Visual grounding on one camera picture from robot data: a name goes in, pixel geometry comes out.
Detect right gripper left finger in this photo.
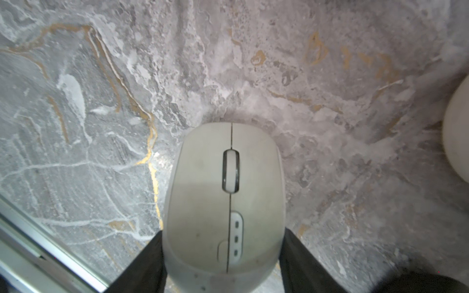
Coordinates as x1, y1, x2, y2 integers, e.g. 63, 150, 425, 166
105, 231, 167, 293

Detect black Lecoo mouse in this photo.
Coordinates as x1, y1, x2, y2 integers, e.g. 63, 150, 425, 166
371, 272, 469, 293

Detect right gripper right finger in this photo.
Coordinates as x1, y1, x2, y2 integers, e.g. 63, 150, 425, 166
279, 228, 346, 293

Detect grey white mouse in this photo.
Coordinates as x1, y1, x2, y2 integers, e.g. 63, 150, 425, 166
162, 122, 286, 293

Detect aluminium rail base frame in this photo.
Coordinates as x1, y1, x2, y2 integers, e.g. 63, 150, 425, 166
1, 197, 111, 293

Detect white plastic storage box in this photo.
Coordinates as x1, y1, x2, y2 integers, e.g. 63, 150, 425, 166
442, 76, 469, 182

